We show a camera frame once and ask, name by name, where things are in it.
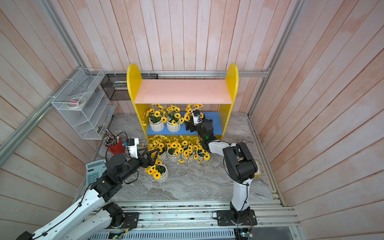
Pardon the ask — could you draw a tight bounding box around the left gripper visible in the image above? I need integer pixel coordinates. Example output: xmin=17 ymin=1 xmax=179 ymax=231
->
xmin=117 ymin=146 xmax=160 ymax=183

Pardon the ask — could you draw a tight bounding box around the sunflower pot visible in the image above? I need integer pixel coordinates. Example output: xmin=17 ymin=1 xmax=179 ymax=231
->
xmin=145 ymin=160 xmax=169 ymax=183
xmin=167 ymin=136 xmax=183 ymax=163
xmin=179 ymin=136 xmax=196 ymax=164
xmin=166 ymin=105 xmax=184 ymax=133
xmin=148 ymin=135 xmax=169 ymax=161
xmin=143 ymin=104 xmax=167 ymax=132
xmin=184 ymin=104 xmax=204 ymax=122
xmin=193 ymin=139 xmax=211 ymax=164

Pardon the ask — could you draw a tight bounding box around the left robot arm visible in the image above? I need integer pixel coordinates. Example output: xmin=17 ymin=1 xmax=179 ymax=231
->
xmin=18 ymin=147 xmax=160 ymax=240

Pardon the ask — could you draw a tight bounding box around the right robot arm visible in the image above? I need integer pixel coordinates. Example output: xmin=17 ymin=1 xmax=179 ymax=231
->
xmin=185 ymin=119 xmax=260 ymax=226

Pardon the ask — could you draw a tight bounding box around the red pen holder cup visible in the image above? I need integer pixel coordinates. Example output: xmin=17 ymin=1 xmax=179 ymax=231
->
xmin=103 ymin=129 xmax=125 ymax=155

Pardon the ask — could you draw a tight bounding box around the yellow two-tier shelf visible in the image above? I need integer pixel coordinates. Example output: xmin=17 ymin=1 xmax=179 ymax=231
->
xmin=127 ymin=64 xmax=239 ymax=140

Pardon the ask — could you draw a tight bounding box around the light blue calculator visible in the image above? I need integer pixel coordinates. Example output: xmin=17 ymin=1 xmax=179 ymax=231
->
xmin=86 ymin=159 xmax=107 ymax=186

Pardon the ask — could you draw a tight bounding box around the yellow alarm clock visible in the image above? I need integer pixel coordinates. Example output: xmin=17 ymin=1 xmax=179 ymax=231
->
xmin=254 ymin=161 xmax=262 ymax=178

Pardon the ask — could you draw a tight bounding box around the black mesh basket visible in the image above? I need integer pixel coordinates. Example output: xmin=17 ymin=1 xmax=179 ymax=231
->
xmin=101 ymin=74 xmax=131 ymax=101

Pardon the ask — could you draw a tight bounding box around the tape roll in rack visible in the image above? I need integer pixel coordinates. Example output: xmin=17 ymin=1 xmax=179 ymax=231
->
xmin=65 ymin=96 xmax=87 ymax=110

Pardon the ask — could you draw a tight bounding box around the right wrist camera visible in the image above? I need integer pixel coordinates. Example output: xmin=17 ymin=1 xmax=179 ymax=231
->
xmin=193 ymin=109 xmax=203 ymax=125

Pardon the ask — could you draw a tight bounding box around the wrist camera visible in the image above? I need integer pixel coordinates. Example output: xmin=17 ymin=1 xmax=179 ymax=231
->
xmin=193 ymin=109 xmax=203 ymax=125
xmin=124 ymin=138 xmax=139 ymax=159

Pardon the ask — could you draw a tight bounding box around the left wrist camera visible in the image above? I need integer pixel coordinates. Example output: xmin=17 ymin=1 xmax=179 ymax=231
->
xmin=124 ymin=138 xmax=139 ymax=159

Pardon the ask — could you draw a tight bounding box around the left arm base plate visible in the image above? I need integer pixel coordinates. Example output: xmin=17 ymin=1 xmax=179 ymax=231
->
xmin=110 ymin=212 xmax=140 ymax=230

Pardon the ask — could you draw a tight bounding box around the white wire mesh rack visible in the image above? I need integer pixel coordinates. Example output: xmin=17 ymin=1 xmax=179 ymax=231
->
xmin=52 ymin=68 xmax=117 ymax=140

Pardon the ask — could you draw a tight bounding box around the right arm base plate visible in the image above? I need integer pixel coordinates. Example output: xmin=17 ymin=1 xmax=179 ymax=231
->
xmin=216 ymin=209 xmax=258 ymax=227

